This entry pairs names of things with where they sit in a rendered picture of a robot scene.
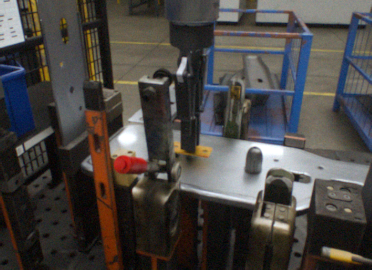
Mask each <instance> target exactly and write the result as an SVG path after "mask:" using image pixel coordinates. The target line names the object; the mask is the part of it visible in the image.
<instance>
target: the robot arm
mask: <svg viewBox="0 0 372 270"><path fill-rule="evenodd" d="M219 4H220V0H164V8H165V18H166V19H167V20H169V21H172V22H170V23H169V42H170V45H171V46H173V47H175V48H178V49H179V57H178V60H177V67H178V70H173V72H172V75H173V80H174V88H175V102H176V110H177V116H176V118H177V119H178V120H180V149H181V150H187V151H191V152H195V151H196V146H199V144H200V112H201V113H203V112H204V108H200V106H202V105H203V98H204V83H205V69H206V61H207V58H208V56H207V54H203V49H205V48H209V47H211V46H212V45H213V44H214V23H213V21H216V20H217V19H218V18H219V7H220V5H219Z"/></svg>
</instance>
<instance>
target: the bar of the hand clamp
mask: <svg viewBox="0 0 372 270"><path fill-rule="evenodd" d="M172 83H173V75H172V74H171V72H170V71H169V70H167V69H164V68H160V69H158V70H156V71H155V73H154V74H153V79H150V78H149V76H148V75H144V76H143V77H142V78H140V79H139V81H138V88H139V96H140V101H141V109H142V116H143V124H144V132H145V136H146V144H147V152H148V160H149V162H155V163H158V162H159V160H162V161H165V162H166V168H167V179H168V183H170V182H171V172H172V167H173V164H174V163H175V151H174V138H173V125H172V112H171V98H170V90H169V87H170V85H171V84H172ZM158 175H159V173H151V179H152V180H156V178H157V176H158Z"/></svg>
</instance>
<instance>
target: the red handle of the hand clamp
mask: <svg viewBox="0 0 372 270"><path fill-rule="evenodd" d="M114 168H115V171H117V172H118V173H120V174H143V173H144V172H149V173H161V174H166V173H167V168H166V163H159V162H158V163H155V162H147V161H145V160H144V159H143V158H139V157H132V156H127V155H120V156H118V157H117V158H116V159H115V162H114Z"/></svg>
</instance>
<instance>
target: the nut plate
mask: <svg viewBox="0 0 372 270"><path fill-rule="evenodd" d="M174 146H175V147H177V148H174V151H175V153H180V154H186V155H193V156H196V157H203V158H209V156H210V154H211V152H212V150H213V149H212V148H211V147H205V146H196V151H195V152H191V151H187V150H181V149H180V142H174ZM204 151H205V152H206V153H204Z"/></svg>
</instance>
